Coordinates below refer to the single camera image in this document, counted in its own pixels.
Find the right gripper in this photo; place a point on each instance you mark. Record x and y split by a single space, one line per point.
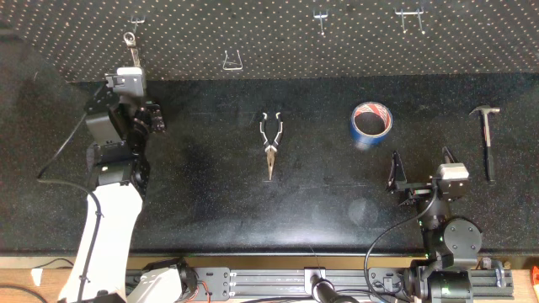
417 188

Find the wrench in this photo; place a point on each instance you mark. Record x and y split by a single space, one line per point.
134 52

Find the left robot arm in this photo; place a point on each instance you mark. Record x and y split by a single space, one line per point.
113 227

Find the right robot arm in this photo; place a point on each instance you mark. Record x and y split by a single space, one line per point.
461 240

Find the black pegboard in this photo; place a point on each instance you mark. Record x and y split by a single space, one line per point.
278 33

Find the roll of blue tape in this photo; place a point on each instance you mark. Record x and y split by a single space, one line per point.
361 134

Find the hammer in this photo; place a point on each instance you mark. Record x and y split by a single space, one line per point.
487 143

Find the metal hook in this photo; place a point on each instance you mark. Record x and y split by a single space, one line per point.
137 19
403 19
232 67
321 17

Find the pliers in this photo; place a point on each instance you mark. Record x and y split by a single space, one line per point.
271 145

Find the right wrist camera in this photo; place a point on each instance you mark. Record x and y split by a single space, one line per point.
451 181

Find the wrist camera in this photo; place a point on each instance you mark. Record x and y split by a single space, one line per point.
451 181
128 82

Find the mounting rail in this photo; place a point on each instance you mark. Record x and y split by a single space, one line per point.
269 284

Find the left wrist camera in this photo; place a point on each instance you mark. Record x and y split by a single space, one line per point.
128 82

